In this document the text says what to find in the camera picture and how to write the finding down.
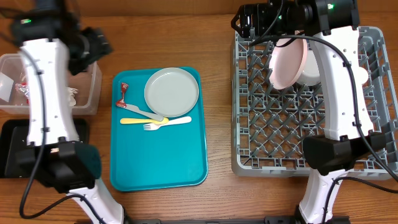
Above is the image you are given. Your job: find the grey plastic knife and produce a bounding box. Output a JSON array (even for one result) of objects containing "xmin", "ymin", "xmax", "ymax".
[{"xmin": 124, "ymin": 104, "xmax": 164, "ymax": 121}]

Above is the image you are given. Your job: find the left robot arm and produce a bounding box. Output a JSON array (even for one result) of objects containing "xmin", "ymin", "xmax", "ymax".
[{"xmin": 10, "ymin": 0, "xmax": 131, "ymax": 223}]

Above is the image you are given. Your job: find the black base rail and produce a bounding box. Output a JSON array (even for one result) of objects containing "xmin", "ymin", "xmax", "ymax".
[{"xmin": 130, "ymin": 215, "xmax": 351, "ymax": 224}]

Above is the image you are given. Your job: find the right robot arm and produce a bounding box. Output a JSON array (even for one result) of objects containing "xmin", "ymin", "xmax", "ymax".
[{"xmin": 231, "ymin": 0, "xmax": 397, "ymax": 223}]

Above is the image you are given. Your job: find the white napkin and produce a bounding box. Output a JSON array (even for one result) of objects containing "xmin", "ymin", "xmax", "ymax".
[{"xmin": 68, "ymin": 87, "xmax": 78, "ymax": 106}]

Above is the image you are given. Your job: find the black plastic bin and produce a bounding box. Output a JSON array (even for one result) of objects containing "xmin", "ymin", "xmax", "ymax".
[{"xmin": 0, "ymin": 118, "xmax": 90, "ymax": 179}]

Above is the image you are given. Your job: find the white plastic fork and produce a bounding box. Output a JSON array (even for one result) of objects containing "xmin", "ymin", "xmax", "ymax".
[{"xmin": 143, "ymin": 116, "xmax": 192, "ymax": 131}]

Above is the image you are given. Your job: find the teal plastic tray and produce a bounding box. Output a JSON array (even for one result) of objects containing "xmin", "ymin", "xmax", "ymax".
[{"xmin": 109, "ymin": 66, "xmax": 209, "ymax": 192}]

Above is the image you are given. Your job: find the clear plastic bin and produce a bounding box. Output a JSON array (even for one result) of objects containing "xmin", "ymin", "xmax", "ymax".
[{"xmin": 1, "ymin": 54, "xmax": 102, "ymax": 115}]

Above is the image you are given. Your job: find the foil wrapper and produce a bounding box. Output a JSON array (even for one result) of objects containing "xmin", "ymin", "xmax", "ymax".
[{"xmin": 15, "ymin": 82, "xmax": 29, "ymax": 104}]

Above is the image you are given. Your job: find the grey round plate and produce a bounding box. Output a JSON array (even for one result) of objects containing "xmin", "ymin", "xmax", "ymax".
[{"xmin": 144, "ymin": 67, "xmax": 200, "ymax": 118}]

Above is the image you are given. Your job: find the yellow plastic spoon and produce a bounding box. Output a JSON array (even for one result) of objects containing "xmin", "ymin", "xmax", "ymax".
[{"xmin": 120, "ymin": 118, "xmax": 169, "ymax": 124}]

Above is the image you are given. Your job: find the pink round plate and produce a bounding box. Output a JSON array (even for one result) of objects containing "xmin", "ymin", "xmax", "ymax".
[{"xmin": 269, "ymin": 38, "xmax": 308, "ymax": 90}]

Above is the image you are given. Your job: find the grey dishwasher rack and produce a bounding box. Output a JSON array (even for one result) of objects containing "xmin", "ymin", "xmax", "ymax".
[{"xmin": 231, "ymin": 26, "xmax": 397, "ymax": 177}]

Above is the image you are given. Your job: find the white plastic cup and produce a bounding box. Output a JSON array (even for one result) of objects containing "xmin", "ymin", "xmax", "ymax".
[{"xmin": 358, "ymin": 67, "xmax": 369, "ymax": 85}]

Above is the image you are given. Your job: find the red sauce packet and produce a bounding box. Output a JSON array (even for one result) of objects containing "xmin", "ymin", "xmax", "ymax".
[{"xmin": 116, "ymin": 83, "xmax": 129, "ymax": 108}]

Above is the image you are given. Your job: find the grey bowl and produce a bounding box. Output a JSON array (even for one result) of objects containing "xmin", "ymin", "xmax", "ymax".
[{"xmin": 296, "ymin": 50, "xmax": 320, "ymax": 86}]

